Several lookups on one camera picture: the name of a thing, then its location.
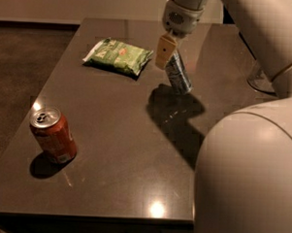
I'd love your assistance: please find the green chip bag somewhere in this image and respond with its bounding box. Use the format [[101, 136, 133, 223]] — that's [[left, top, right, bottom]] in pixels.
[[82, 38, 152, 78]]

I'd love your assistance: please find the silver blue redbull can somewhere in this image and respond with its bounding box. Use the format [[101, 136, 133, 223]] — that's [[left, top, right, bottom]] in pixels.
[[165, 51, 192, 95]]

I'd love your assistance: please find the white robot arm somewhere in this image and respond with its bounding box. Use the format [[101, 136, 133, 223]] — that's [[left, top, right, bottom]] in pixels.
[[193, 0, 292, 233]]

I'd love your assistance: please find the clear glass jar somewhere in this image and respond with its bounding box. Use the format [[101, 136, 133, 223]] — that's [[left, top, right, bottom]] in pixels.
[[246, 60, 276, 96]]

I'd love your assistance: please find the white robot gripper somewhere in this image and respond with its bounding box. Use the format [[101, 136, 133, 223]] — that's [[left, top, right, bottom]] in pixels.
[[155, 0, 204, 70]]

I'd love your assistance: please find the orange soda can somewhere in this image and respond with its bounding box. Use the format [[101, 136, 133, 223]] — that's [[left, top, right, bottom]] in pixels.
[[29, 107, 77, 164]]

